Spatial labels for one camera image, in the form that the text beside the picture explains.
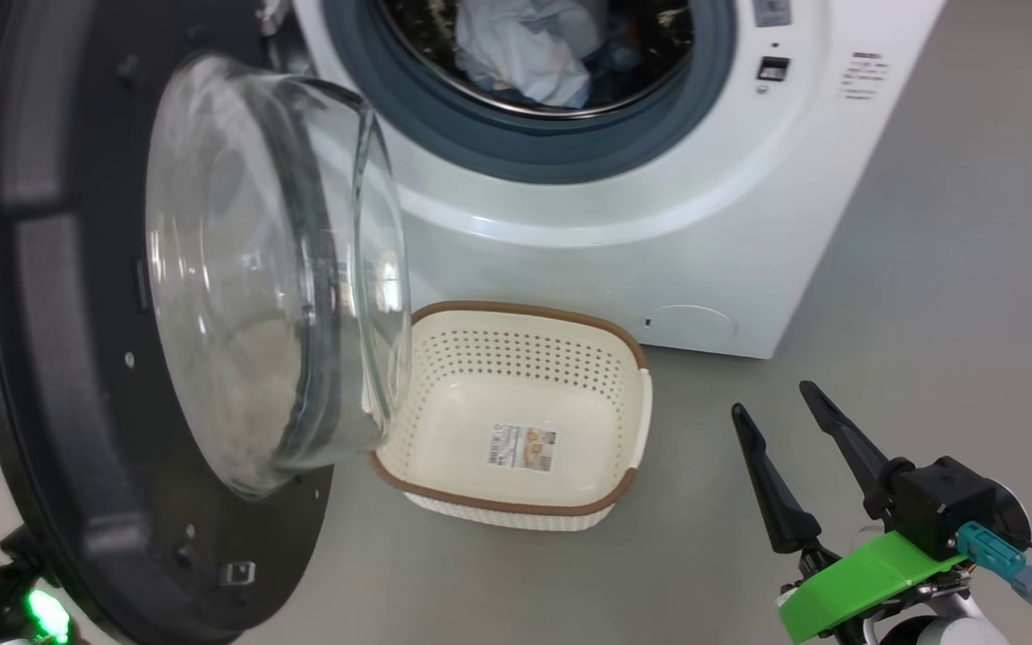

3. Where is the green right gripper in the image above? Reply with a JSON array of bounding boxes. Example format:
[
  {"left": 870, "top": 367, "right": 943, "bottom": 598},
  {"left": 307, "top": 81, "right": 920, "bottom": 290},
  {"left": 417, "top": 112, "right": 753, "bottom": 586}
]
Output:
[{"left": 731, "top": 382, "right": 969, "bottom": 645}]

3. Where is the grey rubber door gasket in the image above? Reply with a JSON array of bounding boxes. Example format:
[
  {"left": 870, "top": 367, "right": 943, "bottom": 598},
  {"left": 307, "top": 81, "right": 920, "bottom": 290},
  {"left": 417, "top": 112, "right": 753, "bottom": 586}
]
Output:
[{"left": 322, "top": 0, "right": 740, "bottom": 185}]

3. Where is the teal right cable connector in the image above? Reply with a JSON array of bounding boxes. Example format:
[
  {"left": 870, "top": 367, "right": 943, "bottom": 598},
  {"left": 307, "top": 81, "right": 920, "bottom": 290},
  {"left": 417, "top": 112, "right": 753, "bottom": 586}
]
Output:
[{"left": 956, "top": 520, "right": 1032, "bottom": 606}]

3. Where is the steel washing machine drum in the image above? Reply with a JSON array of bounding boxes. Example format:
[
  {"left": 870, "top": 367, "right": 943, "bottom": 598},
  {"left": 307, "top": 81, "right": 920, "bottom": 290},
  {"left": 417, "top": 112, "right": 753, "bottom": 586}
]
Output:
[{"left": 377, "top": 0, "right": 697, "bottom": 120}]

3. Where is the white front-load washing machine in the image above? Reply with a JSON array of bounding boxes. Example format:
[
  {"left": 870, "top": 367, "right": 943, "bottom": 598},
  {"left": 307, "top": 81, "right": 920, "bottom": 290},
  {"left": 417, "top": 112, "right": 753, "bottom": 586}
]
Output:
[{"left": 288, "top": 0, "right": 947, "bottom": 360}]

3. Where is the black glass washing machine door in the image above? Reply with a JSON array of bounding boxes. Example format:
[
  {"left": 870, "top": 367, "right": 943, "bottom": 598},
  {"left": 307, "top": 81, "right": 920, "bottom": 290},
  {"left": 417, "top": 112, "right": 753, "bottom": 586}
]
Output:
[{"left": 0, "top": 0, "right": 415, "bottom": 645}]

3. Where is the blue cartoon print garment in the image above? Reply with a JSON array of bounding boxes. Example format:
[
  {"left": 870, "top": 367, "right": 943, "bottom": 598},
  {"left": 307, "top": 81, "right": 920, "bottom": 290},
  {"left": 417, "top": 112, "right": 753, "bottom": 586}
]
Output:
[{"left": 580, "top": 22, "right": 653, "bottom": 83}]

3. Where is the cream basket with brown rim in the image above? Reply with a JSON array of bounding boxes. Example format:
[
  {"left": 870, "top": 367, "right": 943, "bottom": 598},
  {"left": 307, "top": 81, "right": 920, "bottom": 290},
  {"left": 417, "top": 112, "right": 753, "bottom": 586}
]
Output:
[{"left": 371, "top": 301, "right": 654, "bottom": 533}]

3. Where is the blue cartoon garment cream trim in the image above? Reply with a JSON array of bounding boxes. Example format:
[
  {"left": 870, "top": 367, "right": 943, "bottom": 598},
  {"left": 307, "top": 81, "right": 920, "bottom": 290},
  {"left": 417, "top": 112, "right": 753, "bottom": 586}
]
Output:
[{"left": 454, "top": 0, "right": 608, "bottom": 109}]

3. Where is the basket product label sticker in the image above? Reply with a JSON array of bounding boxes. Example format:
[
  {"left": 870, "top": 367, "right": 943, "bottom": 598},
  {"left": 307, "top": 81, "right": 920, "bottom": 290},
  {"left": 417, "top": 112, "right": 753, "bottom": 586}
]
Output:
[{"left": 486, "top": 422, "right": 559, "bottom": 473}]

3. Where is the grey text label sticker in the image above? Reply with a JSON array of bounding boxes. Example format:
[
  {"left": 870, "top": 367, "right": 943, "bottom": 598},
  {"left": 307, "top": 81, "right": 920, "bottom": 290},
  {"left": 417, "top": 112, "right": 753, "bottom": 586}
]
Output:
[{"left": 840, "top": 51, "right": 890, "bottom": 102}]

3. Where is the round white filter flap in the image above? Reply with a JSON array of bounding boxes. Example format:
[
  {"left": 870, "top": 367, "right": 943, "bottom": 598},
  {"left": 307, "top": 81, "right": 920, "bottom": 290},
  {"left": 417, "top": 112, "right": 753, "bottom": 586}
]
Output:
[{"left": 641, "top": 304, "right": 739, "bottom": 344}]

